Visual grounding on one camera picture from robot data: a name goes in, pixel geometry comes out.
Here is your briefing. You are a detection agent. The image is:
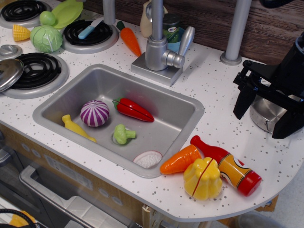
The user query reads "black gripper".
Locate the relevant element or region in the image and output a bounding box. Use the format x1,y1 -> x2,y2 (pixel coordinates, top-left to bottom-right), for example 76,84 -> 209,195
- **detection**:
233,34 -> 304,139

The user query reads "green toy broccoli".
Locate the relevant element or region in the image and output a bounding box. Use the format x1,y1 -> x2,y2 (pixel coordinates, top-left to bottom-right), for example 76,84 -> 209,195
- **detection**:
113,124 -> 136,145

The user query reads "steel pot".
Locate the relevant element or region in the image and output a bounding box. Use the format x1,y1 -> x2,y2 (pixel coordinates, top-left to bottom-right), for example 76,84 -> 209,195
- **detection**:
249,83 -> 304,134

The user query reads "steel pot lid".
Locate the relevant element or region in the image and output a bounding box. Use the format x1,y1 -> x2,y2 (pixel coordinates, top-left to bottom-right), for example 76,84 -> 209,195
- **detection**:
0,59 -> 24,92

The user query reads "red ketchup toy bottle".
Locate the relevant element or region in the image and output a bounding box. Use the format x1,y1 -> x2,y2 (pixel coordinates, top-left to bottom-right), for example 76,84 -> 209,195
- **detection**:
190,135 -> 262,197

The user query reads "yellow toy bell pepper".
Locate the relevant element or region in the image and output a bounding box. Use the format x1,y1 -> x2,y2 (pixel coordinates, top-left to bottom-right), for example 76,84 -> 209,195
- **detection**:
183,157 -> 222,200

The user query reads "orange toy carrot half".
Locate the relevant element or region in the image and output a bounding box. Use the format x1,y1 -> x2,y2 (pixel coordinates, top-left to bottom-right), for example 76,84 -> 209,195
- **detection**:
160,144 -> 201,174

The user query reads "silver toy faucet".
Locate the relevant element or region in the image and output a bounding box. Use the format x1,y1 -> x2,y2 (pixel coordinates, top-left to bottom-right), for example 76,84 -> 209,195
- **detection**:
131,0 -> 195,86

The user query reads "green toy can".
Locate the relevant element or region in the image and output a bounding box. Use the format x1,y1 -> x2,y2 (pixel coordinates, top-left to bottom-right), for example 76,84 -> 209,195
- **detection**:
163,13 -> 180,43

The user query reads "white onion half slice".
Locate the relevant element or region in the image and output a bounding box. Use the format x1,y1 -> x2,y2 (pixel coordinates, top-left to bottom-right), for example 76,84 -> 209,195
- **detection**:
133,151 -> 162,169

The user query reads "silver toy sink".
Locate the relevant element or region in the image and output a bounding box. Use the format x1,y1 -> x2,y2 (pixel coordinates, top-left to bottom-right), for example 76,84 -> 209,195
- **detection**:
33,64 -> 204,178

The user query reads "red toy chili pepper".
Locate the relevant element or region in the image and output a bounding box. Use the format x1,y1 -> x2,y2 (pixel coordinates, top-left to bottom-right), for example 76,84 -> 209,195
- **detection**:
112,97 -> 154,122

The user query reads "cream toy bottle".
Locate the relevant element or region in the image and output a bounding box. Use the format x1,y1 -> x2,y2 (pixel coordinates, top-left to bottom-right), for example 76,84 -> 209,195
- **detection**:
140,0 -> 168,38

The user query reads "orange toy carrot with top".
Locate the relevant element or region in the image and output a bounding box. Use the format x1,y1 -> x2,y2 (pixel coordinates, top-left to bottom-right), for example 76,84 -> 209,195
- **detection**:
116,21 -> 142,57

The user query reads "purple striped toy onion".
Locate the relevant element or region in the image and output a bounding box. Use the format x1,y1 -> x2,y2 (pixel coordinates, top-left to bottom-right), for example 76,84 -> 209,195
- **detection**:
80,100 -> 110,127

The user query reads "back right stove burner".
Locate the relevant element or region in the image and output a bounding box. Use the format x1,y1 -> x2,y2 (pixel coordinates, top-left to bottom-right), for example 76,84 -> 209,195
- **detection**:
61,19 -> 119,54

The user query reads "yellow toy bottle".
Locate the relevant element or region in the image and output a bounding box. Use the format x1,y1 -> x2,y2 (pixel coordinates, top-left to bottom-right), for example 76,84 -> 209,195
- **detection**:
62,114 -> 97,143

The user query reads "green toy plate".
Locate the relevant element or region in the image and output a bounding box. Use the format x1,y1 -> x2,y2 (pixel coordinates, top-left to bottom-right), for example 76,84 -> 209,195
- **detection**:
51,0 -> 84,29

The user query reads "green toy cabbage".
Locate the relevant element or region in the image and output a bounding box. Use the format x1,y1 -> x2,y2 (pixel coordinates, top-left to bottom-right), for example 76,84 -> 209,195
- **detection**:
30,25 -> 63,53

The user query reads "small green toy ball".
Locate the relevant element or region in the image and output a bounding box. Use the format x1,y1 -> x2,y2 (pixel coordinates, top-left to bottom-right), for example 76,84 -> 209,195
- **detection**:
39,11 -> 56,26

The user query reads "back left stove burner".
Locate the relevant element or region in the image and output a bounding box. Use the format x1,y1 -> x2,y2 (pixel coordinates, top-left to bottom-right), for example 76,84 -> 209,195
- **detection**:
0,0 -> 52,29

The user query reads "yellow toy corn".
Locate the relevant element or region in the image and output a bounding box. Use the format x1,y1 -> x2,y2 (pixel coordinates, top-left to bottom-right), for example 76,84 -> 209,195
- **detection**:
12,24 -> 31,41

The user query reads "grey stove knob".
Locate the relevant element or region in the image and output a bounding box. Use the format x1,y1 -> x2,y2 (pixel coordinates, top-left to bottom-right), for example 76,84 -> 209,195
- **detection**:
0,45 -> 23,61

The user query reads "grey post right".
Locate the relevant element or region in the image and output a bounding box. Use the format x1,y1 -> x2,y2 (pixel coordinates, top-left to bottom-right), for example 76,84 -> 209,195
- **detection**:
220,0 -> 252,66

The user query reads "grey post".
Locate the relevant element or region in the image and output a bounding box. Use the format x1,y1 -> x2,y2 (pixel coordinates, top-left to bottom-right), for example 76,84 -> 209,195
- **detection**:
103,0 -> 116,25
220,0 -> 252,66

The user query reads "grey post left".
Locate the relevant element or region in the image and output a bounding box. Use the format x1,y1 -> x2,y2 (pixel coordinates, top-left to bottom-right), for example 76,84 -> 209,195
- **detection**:
103,0 -> 116,25

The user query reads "blue handled toy knife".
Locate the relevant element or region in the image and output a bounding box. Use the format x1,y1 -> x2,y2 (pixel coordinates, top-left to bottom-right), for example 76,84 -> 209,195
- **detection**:
78,17 -> 104,39

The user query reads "oven door handle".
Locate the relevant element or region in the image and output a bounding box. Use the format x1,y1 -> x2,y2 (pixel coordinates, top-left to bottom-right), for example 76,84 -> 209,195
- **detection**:
19,166 -> 126,228

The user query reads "yellow object with black cable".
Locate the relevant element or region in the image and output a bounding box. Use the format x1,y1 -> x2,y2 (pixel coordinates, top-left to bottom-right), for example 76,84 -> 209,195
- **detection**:
0,209 -> 37,228

